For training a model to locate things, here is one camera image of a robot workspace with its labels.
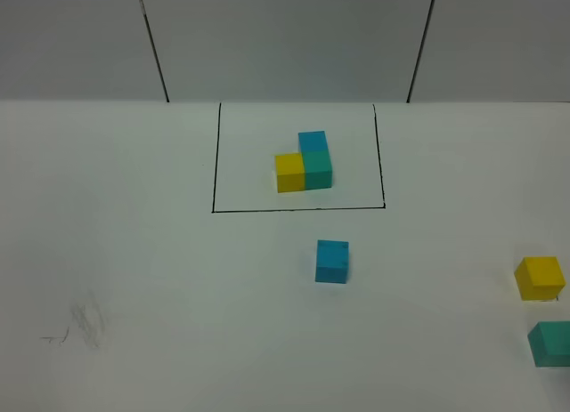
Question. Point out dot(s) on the template yellow cube block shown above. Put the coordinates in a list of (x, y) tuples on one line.
[(290, 172)]

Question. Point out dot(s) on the template green cube block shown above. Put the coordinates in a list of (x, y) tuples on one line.
[(318, 170)]

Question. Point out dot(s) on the template blue cube block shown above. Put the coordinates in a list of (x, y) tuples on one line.
[(315, 141)]

